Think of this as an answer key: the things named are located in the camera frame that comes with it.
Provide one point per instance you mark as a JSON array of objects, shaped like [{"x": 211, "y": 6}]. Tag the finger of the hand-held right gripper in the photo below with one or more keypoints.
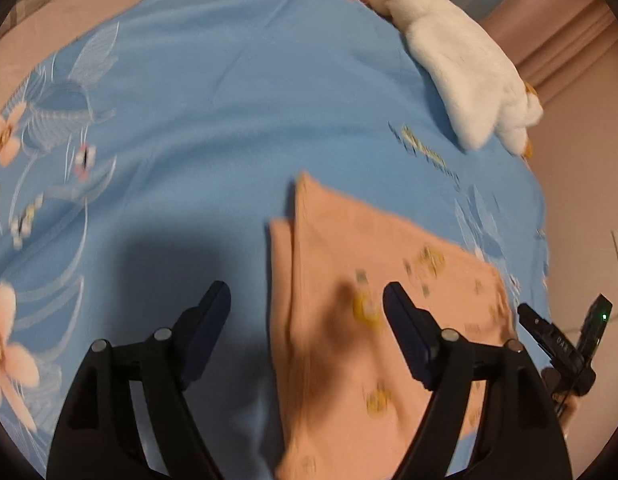
[{"x": 534, "y": 321}]

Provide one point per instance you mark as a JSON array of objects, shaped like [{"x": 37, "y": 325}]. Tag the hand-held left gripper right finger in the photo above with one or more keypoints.
[{"x": 408, "y": 330}]

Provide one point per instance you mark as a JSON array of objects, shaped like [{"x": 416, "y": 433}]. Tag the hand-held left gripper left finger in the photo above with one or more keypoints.
[{"x": 209, "y": 330}]

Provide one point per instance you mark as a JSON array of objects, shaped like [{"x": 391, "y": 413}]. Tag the orange cartoon print garment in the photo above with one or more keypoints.
[{"x": 334, "y": 270}]

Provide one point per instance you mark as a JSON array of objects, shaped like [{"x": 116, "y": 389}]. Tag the blue floral blanket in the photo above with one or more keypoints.
[{"x": 214, "y": 85}]

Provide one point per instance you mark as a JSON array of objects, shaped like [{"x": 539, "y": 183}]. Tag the white plush toy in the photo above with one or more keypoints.
[{"x": 459, "y": 70}]

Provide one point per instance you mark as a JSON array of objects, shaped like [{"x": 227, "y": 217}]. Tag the pink curtain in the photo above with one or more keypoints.
[{"x": 559, "y": 45}]

